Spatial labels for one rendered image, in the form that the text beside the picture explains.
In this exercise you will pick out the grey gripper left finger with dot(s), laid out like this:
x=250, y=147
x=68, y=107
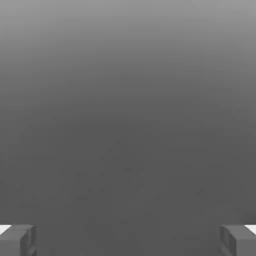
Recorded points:
x=14, y=241

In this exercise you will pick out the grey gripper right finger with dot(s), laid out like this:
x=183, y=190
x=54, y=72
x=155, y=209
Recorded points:
x=243, y=242

